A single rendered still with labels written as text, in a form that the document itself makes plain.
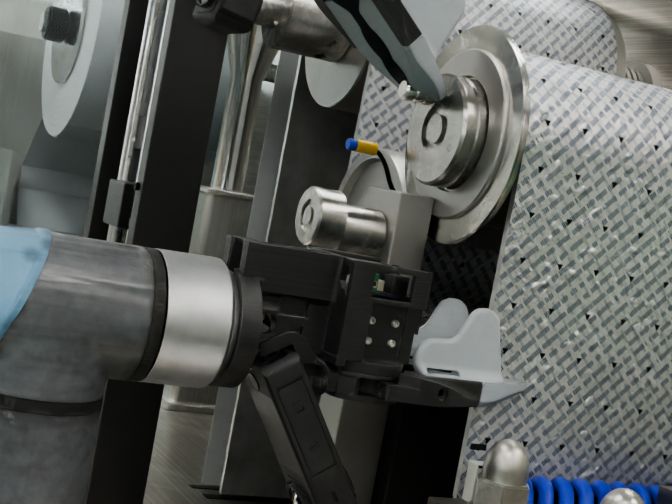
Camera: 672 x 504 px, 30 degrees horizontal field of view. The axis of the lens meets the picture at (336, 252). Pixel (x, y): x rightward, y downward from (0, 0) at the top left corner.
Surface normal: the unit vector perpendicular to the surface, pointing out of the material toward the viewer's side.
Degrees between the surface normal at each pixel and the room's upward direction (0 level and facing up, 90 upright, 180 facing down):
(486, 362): 90
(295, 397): 88
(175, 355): 118
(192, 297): 61
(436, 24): 90
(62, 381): 90
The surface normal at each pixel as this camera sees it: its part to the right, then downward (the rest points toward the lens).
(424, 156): -0.89, -0.14
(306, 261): 0.42, 0.12
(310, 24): 0.33, 0.45
